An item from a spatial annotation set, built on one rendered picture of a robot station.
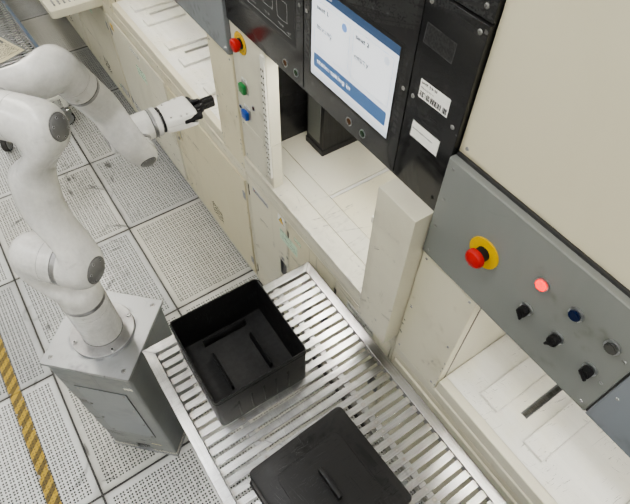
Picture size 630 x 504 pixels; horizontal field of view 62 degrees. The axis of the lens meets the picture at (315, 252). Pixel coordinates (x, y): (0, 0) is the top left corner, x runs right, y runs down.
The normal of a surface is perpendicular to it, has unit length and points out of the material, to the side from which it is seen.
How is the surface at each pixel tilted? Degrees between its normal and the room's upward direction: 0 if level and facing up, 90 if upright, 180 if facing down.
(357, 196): 0
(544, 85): 90
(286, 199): 0
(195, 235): 0
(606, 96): 90
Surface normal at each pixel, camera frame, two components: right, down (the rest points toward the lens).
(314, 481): 0.02, -0.60
